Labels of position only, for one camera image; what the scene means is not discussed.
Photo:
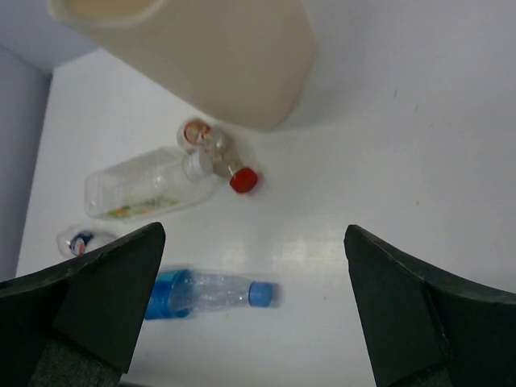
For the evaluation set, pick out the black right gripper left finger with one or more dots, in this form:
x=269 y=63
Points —
x=77 y=323

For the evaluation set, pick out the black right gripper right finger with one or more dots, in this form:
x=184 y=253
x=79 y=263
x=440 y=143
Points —
x=424 y=326

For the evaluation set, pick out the beige plastic bin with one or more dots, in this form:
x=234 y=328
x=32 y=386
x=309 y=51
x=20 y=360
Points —
x=240 y=62

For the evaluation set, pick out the pepsi label clear bottle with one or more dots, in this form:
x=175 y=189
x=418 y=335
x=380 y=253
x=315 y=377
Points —
x=78 y=240

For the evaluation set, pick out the blue cap clear bottle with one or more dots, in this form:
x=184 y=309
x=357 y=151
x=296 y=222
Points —
x=183 y=292

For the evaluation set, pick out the square clear juice bottle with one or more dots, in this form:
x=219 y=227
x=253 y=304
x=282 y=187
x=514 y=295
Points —
x=156 y=182

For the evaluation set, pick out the red cap clear bottle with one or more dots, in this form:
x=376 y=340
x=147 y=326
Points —
x=196 y=134

